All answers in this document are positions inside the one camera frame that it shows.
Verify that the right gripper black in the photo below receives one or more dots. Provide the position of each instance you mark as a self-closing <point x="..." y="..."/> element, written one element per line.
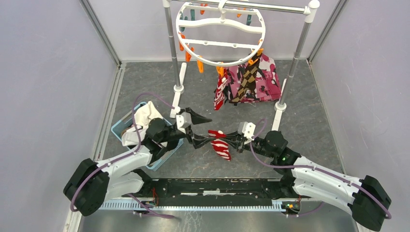
<point x="234" y="139"/>

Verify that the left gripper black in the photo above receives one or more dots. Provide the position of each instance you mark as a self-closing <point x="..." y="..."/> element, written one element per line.
<point x="197" y="143"/>

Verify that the brown argyle sock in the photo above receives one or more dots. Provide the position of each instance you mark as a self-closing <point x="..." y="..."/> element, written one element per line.
<point x="248" y="82"/>
<point x="237" y="85"/>

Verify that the red white striped sock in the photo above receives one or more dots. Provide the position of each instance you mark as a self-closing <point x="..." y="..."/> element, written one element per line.
<point x="219" y="92"/>

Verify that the white round clip hanger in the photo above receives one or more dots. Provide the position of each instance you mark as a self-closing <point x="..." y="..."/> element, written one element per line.
<point x="218" y="33"/>

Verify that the metal clothes rack frame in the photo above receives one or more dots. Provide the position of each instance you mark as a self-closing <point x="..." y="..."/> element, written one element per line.
<point x="237" y="7"/>

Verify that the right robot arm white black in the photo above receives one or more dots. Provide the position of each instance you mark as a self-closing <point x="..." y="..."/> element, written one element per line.
<point x="364" y="199"/>

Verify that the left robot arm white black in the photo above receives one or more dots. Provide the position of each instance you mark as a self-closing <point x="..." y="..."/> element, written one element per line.
<point x="93" y="183"/>

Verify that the orange clip right rim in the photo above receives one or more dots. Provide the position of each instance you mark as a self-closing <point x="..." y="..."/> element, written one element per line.
<point x="220" y="71"/>

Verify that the orange clip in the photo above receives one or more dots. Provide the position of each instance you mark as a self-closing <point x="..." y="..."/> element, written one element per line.
<point x="200" y="65"/>
<point x="188" y="56"/>

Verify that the orange clip far left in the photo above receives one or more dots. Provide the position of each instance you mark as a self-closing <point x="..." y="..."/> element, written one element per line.
<point x="188" y="56"/>

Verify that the orange clip front holding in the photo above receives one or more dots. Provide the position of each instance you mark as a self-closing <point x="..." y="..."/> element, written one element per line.
<point x="256" y="58"/>

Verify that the teal clip right rim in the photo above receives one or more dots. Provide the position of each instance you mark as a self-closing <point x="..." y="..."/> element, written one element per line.
<point x="249" y="20"/>

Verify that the white cloth in basket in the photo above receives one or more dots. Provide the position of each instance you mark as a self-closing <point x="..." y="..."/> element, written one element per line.
<point x="142" y="117"/>

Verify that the pink camouflage garment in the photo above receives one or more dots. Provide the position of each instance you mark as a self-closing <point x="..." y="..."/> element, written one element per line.
<point x="267" y="82"/>

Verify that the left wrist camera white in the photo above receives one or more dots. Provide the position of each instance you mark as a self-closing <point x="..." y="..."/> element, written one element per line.
<point x="183" y="120"/>

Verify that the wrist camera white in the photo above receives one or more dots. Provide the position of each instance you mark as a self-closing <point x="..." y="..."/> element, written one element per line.
<point x="246" y="130"/>
<point x="183" y="120"/>

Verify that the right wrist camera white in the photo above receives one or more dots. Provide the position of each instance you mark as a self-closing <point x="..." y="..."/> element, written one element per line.
<point x="246" y="130"/>

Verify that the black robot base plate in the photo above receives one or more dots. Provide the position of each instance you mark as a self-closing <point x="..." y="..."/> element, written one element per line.
<point x="205" y="192"/>

